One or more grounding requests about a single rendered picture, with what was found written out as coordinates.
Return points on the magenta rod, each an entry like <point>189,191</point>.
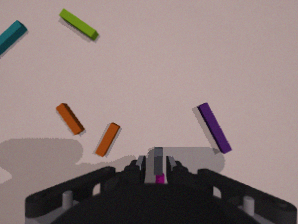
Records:
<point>160,178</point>

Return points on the purple rod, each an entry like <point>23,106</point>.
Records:
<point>214,128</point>

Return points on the turquoise rod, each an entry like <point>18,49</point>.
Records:
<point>10,35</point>

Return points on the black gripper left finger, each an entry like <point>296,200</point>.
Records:
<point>45,206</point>

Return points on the orange rod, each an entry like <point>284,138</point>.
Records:
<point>70,118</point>
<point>107,139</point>

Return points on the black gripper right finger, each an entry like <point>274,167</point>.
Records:
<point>263,207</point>

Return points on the lime green rectangular bar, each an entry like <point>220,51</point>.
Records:
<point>79,24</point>

